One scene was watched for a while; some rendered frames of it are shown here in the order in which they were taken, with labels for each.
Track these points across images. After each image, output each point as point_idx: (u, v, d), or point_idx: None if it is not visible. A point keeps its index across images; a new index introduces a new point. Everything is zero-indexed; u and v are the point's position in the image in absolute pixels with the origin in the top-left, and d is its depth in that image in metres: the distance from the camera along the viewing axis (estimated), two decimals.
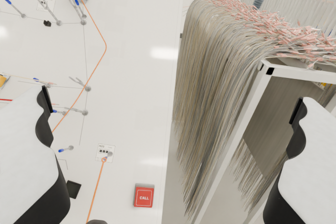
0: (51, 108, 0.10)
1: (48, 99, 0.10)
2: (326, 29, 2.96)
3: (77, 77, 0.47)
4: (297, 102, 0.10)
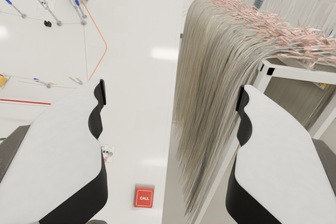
0: (104, 100, 0.11)
1: (103, 92, 0.11)
2: (326, 29, 2.95)
3: (77, 77, 0.47)
4: (239, 90, 0.11)
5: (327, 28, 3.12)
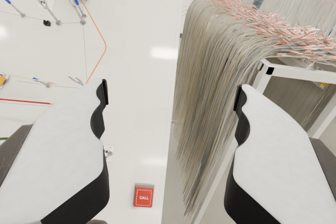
0: (107, 100, 0.11)
1: (106, 92, 0.11)
2: (326, 29, 2.96)
3: (76, 77, 0.47)
4: (237, 89, 0.11)
5: (326, 27, 3.12)
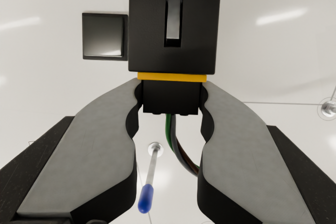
0: None
1: (143, 92, 0.11)
2: None
3: None
4: None
5: None
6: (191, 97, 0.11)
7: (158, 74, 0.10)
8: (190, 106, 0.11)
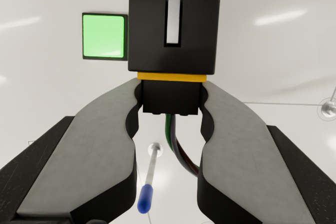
0: None
1: None
2: None
3: None
4: None
5: None
6: (191, 97, 0.11)
7: (158, 74, 0.10)
8: (190, 106, 0.11)
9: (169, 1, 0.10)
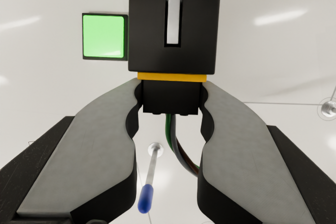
0: None
1: None
2: None
3: None
4: None
5: None
6: (191, 97, 0.11)
7: (158, 74, 0.10)
8: (190, 106, 0.11)
9: (169, 2, 0.10)
